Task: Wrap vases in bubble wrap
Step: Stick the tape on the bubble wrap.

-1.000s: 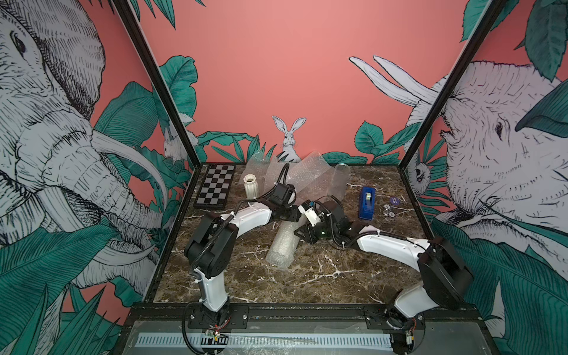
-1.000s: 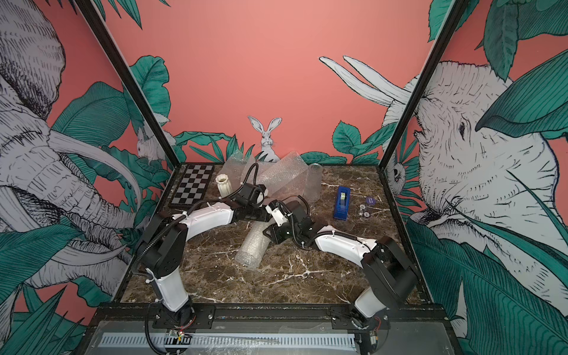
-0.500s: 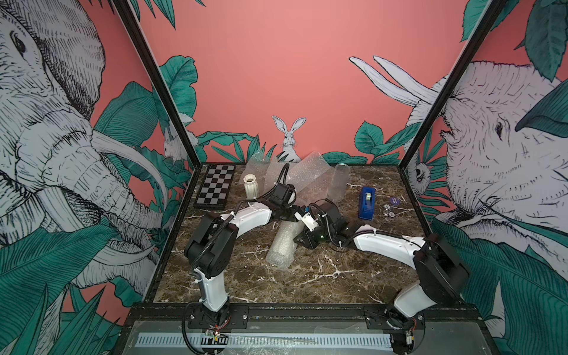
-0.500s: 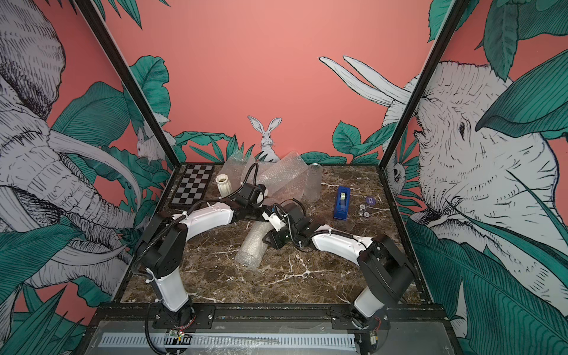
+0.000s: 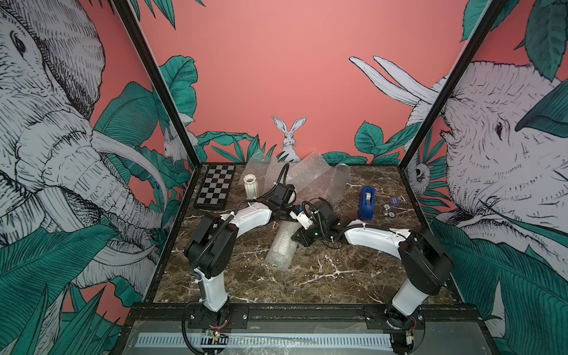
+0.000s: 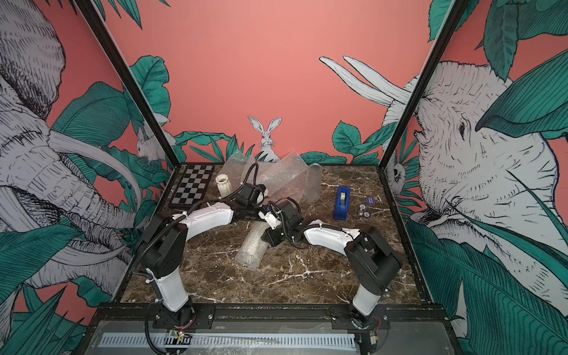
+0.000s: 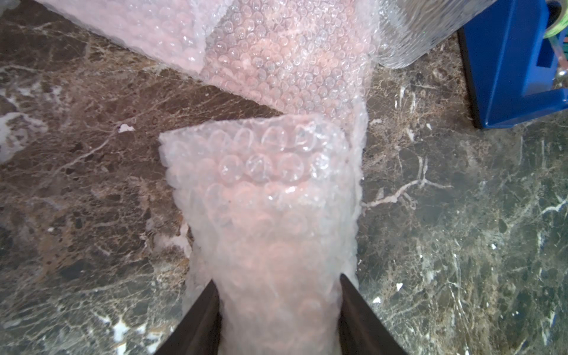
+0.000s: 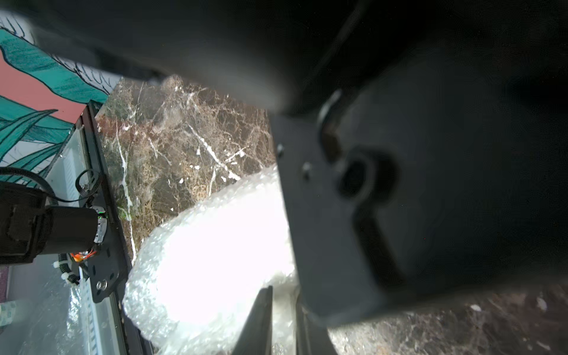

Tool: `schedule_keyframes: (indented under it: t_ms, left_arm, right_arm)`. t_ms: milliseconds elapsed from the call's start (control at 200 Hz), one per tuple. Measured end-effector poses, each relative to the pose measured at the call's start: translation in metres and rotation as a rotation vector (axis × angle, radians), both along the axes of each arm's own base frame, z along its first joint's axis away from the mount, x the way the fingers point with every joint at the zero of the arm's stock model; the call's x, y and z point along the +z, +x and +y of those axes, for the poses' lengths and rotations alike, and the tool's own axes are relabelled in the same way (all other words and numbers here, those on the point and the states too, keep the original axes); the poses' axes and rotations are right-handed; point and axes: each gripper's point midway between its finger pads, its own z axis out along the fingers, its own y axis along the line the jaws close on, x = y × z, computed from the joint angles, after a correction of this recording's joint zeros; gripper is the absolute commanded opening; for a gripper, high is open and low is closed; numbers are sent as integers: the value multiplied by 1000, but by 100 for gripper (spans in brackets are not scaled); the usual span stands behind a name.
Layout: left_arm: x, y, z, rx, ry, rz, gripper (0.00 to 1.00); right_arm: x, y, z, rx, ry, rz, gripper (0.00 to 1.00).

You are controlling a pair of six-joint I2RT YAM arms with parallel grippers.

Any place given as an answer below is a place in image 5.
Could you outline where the bubble wrap roll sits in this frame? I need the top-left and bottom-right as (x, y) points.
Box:
(327, 164), (351, 204)

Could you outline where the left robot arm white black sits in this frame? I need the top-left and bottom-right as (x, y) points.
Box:
(184, 163), (296, 313)

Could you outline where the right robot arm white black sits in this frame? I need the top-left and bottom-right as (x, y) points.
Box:
(289, 199), (454, 330)

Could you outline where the crumpled bubble wrap pile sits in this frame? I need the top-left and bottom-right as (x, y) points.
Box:
(239, 151), (334, 201)

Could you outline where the small white ribbed vase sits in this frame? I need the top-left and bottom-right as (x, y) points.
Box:
(243, 174), (260, 200)

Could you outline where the blue tape dispenser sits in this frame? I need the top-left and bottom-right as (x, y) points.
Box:
(358, 186), (376, 220)

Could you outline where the black white chessboard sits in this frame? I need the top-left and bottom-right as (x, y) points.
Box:
(194, 164), (236, 210)

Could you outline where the white slotted cable duct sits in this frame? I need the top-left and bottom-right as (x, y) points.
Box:
(134, 332), (392, 350)

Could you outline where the black front mounting rail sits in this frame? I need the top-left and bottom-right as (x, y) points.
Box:
(125, 303), (482, 332)

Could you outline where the left black frame post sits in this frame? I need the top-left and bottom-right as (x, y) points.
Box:
(112, 0), (202, 168)

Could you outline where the black frame post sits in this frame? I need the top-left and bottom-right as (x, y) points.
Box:
(112, 0), (202, 168)
(398, 0), (507, 171)

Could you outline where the right black frame post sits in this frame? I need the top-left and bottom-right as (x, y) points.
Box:
(398, 0), (507, 171)

